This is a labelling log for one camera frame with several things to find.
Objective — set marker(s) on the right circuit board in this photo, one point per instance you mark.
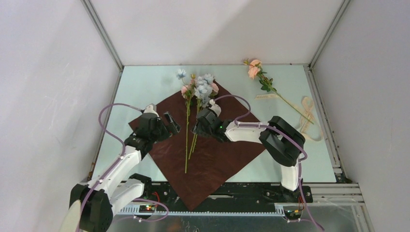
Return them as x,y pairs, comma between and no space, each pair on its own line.
293,216

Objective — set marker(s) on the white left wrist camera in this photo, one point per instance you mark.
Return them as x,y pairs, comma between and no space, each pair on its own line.
151,109

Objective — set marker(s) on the cream ribbon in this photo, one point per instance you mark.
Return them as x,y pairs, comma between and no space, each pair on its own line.
307,108

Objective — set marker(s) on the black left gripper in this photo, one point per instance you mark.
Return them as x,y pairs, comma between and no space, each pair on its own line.
172,128

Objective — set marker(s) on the left circuit board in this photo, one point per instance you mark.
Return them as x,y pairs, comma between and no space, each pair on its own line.
147,209

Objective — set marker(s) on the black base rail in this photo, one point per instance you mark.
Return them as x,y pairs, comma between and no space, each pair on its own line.
231,198

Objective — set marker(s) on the circuit board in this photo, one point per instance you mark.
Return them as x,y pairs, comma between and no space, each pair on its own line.
293,216
147,209

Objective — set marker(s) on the peach rose stem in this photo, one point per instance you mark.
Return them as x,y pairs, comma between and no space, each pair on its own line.
255,71

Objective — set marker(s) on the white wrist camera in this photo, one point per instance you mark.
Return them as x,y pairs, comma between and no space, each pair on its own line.
212,105
151,109

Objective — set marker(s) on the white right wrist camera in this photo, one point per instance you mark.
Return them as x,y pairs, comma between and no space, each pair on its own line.
212,105

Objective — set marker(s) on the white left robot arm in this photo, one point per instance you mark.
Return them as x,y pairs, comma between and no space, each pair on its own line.
94,204

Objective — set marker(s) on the blue flower stem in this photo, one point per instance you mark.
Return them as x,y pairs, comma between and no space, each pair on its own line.
200,90

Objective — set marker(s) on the red wrapping paper sheet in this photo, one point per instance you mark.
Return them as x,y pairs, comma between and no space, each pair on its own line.
210,165

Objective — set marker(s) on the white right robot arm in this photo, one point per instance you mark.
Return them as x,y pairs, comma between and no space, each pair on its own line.
281,140

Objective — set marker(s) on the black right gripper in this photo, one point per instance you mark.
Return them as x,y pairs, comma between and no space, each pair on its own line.
197,128

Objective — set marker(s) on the pink rose stem with blue bud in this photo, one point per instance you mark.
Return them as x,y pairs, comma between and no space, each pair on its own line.
181,74

